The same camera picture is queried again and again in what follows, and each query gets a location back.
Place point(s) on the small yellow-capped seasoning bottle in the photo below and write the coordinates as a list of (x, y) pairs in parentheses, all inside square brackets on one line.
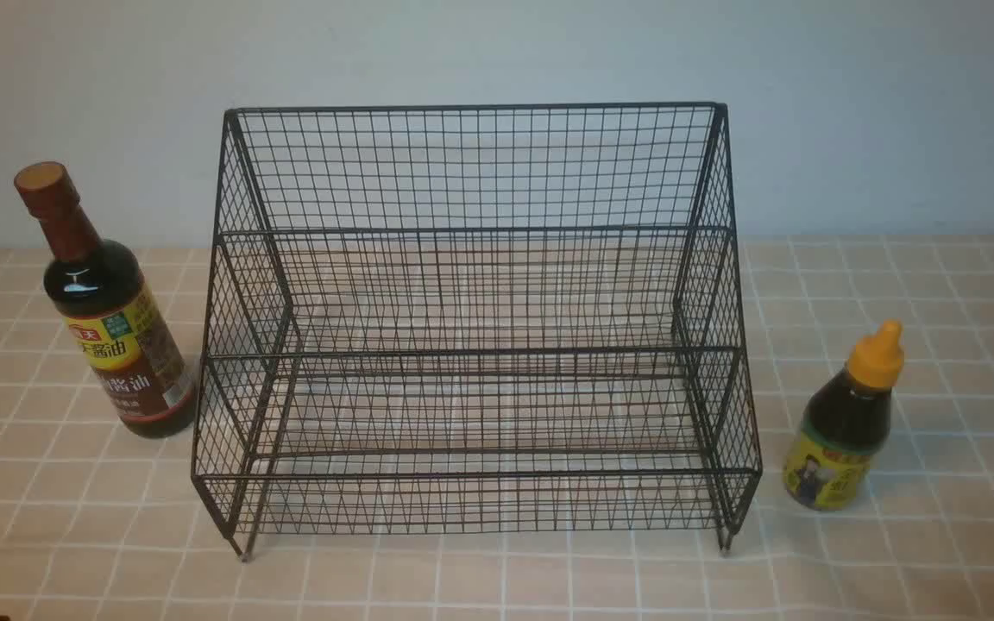
[(845, 424)]

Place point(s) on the tall soy sauce bottle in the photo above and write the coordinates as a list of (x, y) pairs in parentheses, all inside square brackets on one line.
[(98, 287)]

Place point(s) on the black wire mesh rack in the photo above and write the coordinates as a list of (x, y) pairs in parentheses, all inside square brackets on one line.
[(437, 320)]

